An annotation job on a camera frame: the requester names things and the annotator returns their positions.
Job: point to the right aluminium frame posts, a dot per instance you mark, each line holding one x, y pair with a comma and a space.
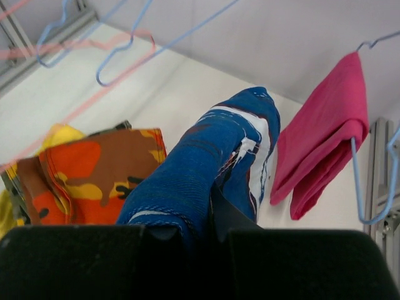
385, 232

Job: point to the aluminium frame posts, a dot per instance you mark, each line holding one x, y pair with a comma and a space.
21, 31
385, 232

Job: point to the light blue hanger magenta trousers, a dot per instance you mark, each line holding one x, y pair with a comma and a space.
392, 184

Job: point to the orange camouflage trousers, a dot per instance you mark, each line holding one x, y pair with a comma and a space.
87, 181

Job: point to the grey yellow camouflage trousers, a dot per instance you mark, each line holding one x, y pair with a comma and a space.
61, 134

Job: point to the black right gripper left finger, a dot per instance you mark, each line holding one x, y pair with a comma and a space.
93, 262

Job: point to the left aluminium frame posts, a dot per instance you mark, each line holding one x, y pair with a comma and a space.
21, 31

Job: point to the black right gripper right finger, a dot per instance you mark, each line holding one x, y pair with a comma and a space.
255, 263

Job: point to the blue white patterned trousers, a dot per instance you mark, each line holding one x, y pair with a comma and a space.
228, 147

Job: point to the pink wire hanger blue trousers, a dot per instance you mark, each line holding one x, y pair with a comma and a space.
59, 99

